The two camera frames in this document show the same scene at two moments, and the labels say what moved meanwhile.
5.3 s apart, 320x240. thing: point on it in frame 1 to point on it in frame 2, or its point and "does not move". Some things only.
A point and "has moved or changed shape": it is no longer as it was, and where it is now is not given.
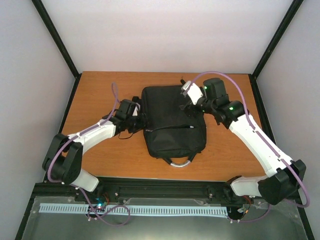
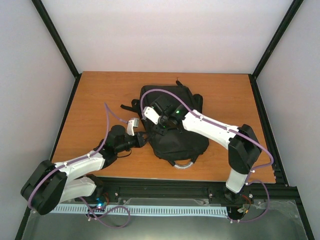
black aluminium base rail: x=206 y=187 does not move
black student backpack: x=171 y=133 has moved or changed shape
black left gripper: x=143 y=123 to x=140 y=142
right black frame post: x=253 y=77 does not move
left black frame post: x=57 y=35 does not move
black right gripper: x=189 y=110 to x=162 y=131
